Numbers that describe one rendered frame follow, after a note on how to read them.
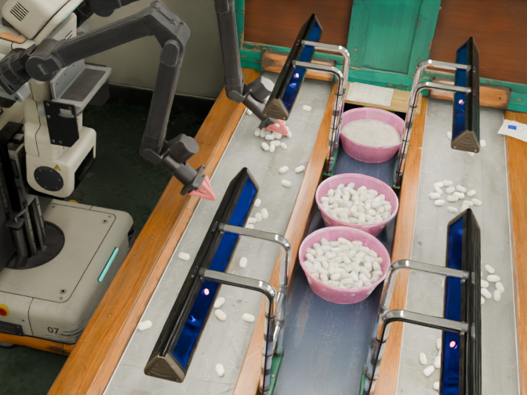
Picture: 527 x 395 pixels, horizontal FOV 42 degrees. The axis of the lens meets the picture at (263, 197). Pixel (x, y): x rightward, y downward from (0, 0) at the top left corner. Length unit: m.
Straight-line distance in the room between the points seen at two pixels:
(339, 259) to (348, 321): 0.19
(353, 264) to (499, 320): 0.43
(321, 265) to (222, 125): 0.74
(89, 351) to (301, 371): 0.54
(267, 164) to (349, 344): 0.76
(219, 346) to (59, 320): 0.91
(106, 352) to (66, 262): 0.99
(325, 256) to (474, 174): 0.70
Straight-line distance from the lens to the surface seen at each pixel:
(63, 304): 2.59
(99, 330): 1.85
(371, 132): 2.64
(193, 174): 2.08
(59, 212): 2.97
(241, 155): 2.44
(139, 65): 4.01
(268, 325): 1.52
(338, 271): 2.03
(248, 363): 1.76
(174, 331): 1.37
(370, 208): 2.29
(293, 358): 1.89
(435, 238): 2.21
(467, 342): 1.44
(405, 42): 2.79
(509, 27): 2.77
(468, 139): 2.05
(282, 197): 2.26
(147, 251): 2.04
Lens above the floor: 2.16
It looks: 39 degrees down
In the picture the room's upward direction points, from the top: 4 degrees clockwise
